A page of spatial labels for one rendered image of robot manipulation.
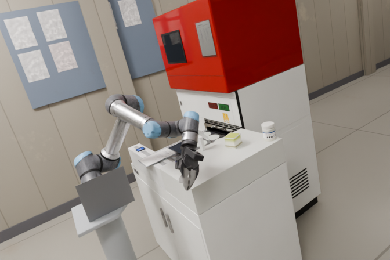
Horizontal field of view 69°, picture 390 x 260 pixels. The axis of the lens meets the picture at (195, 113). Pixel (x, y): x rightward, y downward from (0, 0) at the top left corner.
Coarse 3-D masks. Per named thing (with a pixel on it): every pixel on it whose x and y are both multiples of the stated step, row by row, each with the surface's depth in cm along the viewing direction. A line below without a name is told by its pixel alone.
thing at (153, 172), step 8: (136, 152) 195; (144, 152) 192; (152, 152) 188; (136, 160) 198; (168, 160) 169; (144, 168) 188; (152, 168) 172; (152, 176) 178; (160, 176) 164; (160, 184) 169
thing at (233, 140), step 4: (228, 136) 163; (232, 136) 162; (236, 136) 161; (240, 136) 164; (228, 140) 162; (232, 140) 160; (236, 140) 161; (240, 140) 164; (228, 144) 163; (232, 144) 161; (236, 144) 161; (240, 144) 164; (232, 148) 162
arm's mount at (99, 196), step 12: (120, 168) 155; (96, 180) 150; (108, 180) 153; (120, 180) 156; (84, 192) 148; (96, 192) 151; (108, 192) 154; (120, 192) 157; (84, 204) 149; (96, 204) 152; (108, 204) 155; (120, 204) 158; (96, 216) 153
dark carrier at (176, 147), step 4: (212, 132) 213; (220, 136) 202; (224, 136) 200; (208, 140) 200; (212, 140) 198; (176, 144) 208; (180, 144) 207; (208, 144) 194; (172, 148) 202; (176, 148) 201; (196, 148) 192; (180, 152) 192
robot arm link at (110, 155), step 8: (128, 96) 159; (136, 96) 164; (128, 104) 156; (136, 104) 160; (120, 120) 163; (120, 128) 165; (128, 128) 169; (112, 136) 168; (120, 136) 167; (112, 144) 169; (120, 144) 171; (104, 152) 172; (112, 152) 171; (104, 160) 171; (112, 160) 172; (104, 168) 171; (112, 168) 176
